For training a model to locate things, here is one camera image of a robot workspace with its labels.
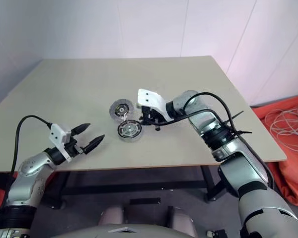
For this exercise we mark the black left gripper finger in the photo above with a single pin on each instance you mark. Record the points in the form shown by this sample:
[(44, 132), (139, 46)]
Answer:
[(93, 145), (80, 129)]

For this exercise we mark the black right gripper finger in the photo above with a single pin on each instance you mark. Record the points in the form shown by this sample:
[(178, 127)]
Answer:
[(145, 111), (144, 120)]

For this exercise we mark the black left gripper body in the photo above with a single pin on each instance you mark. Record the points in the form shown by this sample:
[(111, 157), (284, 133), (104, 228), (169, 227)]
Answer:
[(72, 147)]

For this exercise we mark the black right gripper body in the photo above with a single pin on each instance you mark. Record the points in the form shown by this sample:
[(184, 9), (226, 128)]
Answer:
[(156, 118)]

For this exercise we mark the round metal disc part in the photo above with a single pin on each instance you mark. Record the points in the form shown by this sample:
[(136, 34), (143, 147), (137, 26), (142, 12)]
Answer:
[(116, 109)]

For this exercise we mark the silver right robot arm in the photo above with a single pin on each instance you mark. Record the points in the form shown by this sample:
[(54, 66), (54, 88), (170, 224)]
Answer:
[(238, 173)]

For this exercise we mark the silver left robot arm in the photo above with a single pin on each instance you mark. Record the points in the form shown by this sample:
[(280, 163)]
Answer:
[(32, 166)]

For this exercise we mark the dark rounded grey shape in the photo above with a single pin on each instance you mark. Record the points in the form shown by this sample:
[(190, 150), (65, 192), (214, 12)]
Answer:
[(182, 220), (111, 217)]

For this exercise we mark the black rectangular plate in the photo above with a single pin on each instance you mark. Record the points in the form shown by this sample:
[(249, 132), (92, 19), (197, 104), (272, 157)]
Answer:
[(145, 200)]

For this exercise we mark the grey robot torso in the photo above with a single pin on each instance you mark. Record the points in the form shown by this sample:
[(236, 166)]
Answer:
[(149, 234)]

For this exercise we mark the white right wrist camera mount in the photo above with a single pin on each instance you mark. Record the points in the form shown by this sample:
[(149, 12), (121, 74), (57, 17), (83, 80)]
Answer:
[(149, 98)]

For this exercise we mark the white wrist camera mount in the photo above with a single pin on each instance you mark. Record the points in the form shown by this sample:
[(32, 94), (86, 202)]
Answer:
[(149, 98), (58, 131)]

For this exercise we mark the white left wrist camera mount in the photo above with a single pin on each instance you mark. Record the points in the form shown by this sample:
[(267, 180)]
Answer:
[(58, 131)]

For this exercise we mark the black metal table frame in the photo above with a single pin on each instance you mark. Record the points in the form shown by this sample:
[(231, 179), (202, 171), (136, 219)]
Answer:
[(139, 186)]

